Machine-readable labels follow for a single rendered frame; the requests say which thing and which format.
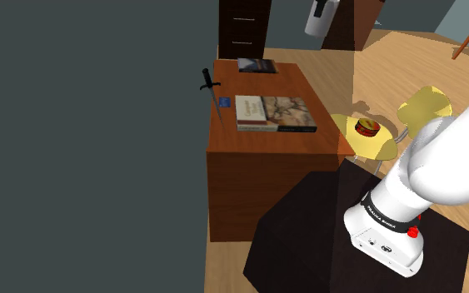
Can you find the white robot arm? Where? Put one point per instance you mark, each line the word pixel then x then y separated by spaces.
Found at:
pixel 441 170

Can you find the small blue card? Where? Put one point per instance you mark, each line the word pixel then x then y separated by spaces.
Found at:
pixel 224 102

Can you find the brown wooden desk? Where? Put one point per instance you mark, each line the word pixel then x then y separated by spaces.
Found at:
pixel 274 170

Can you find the large thick book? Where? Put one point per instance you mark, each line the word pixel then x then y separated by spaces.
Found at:
pixel 274 113

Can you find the black dagger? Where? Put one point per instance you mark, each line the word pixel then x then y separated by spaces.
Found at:
pixel 209 87

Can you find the dark thin book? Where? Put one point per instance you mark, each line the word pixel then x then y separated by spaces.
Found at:
pixel 257 65

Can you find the dark robot stand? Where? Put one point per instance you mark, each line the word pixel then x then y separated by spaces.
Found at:
pixel 299 235

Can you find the dark brown drawer cabinet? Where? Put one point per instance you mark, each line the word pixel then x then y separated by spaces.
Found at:
pixel 243 28

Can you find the red round tin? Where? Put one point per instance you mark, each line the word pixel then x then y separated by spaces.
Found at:
pixel 367 127

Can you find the yellow chair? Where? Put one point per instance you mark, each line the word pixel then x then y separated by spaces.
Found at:
pixel 380 142

